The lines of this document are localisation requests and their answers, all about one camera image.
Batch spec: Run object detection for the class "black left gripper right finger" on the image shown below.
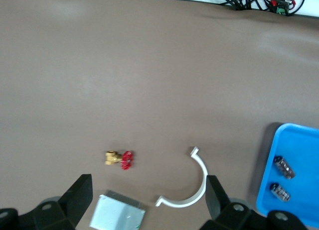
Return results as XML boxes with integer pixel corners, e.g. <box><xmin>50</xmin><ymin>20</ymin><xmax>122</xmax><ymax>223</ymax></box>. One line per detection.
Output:
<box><xmin>201</xmin><ymin>175</ymin><xmax>306</xmax><ymax>230</ymax></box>

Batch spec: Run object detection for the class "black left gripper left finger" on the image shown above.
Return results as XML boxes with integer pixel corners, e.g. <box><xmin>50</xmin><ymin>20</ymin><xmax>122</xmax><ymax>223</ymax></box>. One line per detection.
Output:
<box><xmin>0</xmin><ymin>174</ymin><xmax>93</xmax><ymax>230</ymax></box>

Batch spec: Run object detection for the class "short dark electrolytic capacitor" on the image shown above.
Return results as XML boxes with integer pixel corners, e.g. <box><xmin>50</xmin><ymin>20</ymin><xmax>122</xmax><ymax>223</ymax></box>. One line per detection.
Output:
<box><xmin>270</xmin><ymin>182</ymin><xmax>291</xmax><ymax>203</ymax></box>

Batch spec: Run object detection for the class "blue plastic tray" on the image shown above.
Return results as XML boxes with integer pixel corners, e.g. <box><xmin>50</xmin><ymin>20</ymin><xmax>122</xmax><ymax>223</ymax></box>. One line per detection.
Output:
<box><xmin>256</xmin><ymin>122</ymin><xmax>319</xmax><ymax>227</ymax></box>

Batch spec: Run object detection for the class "white curved pipe clamp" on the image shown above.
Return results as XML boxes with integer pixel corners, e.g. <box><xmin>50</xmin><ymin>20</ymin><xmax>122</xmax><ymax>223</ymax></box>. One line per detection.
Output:
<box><xmin>155</xmin><ymin>146</ymin><xmax>209</xmax><ymax>208</ymax></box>

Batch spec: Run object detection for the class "grey metal box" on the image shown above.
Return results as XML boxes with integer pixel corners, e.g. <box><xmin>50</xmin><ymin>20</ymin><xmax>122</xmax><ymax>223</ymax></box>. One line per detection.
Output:
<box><xmin>89</xmin><ymin>189</ymin><xmax>147</xmax><ymax>230</ymax></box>

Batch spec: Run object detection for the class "brass valve red handwheel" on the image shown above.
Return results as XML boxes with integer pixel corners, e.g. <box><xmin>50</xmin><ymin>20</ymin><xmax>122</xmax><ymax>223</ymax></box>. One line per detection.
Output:
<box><xmin>104</xmin><ymin>150</ymin><xmax>135</xmax><ymax>171</ymax></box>

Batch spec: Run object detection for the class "brown table mat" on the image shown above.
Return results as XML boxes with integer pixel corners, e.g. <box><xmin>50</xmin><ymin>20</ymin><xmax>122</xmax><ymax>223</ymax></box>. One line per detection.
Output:
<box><xmin>0</xmin><ymin>0</ymin><xmax>319</xmax><ymax>230</ymax></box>

